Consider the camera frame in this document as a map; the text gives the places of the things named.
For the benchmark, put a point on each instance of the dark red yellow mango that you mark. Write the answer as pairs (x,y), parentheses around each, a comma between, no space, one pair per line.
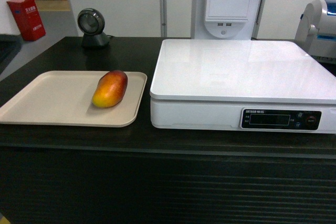
(110,89)

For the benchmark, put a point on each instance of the white checkout scale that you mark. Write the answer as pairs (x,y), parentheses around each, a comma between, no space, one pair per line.
(248,85)

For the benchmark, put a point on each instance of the black slatted checkout counter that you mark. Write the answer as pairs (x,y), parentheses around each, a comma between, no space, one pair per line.
(140,173)

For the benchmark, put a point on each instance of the black round barcode scanner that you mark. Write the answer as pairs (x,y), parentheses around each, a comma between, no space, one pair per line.
(91,22)

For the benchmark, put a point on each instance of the white receipt printer kiosk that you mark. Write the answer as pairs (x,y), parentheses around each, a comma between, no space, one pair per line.
(224,19)

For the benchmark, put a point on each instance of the beige plastic tray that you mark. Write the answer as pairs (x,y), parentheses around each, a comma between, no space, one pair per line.
(64,98)

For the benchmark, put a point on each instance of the white blue label printer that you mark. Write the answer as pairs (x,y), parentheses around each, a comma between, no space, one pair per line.
(316,30)

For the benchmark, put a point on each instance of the red fire extinguisher box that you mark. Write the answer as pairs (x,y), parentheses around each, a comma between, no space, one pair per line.
(27,18)

